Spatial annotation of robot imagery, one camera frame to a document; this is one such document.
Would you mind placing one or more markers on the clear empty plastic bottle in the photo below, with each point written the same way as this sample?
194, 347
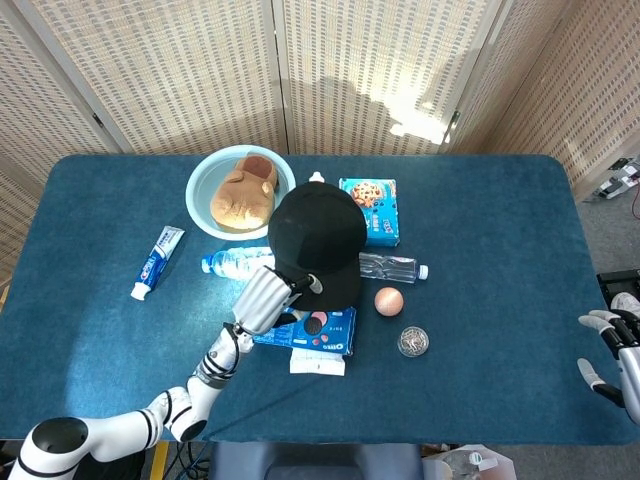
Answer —
387, 267

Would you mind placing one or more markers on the clear plastic bag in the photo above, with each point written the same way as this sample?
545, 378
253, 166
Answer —
470, 465

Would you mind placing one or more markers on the clear tub of paper clips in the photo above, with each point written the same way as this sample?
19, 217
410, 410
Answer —
413, 342

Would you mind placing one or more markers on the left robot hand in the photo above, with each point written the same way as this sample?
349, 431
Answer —
262, 300

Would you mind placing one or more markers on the black baseball cap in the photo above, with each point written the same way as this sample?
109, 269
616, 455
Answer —
320, 235

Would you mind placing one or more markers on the woven folding screen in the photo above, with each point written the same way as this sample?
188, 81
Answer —
200, 75

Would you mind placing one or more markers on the black box with white item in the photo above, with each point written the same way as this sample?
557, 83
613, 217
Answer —
620, 287

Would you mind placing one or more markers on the brown plush bear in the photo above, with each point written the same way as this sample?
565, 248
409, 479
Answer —
240, 200

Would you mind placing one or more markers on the blue white toothpaste tube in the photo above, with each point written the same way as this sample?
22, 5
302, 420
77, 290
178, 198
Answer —
155, 262

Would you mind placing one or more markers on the copper coloured ball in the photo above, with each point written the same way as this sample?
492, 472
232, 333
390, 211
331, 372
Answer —
389, 301

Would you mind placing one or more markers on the blue Oreo cookie box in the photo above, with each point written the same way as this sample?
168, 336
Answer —
327, 335

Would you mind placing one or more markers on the blue label water bottle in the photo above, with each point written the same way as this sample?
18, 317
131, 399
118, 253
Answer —
232, 262

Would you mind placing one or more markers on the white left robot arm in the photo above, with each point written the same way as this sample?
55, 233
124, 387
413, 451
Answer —
125, 430

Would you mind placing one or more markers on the electronics on floor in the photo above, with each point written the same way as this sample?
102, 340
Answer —
617, 180

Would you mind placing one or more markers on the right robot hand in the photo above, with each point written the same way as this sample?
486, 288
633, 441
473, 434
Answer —
627, 365

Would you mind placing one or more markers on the blue chocolate chip cookie box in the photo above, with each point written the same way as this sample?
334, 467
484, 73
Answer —
382, 220

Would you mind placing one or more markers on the light blue plastic bowl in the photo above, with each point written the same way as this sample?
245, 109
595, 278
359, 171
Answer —
205, 190

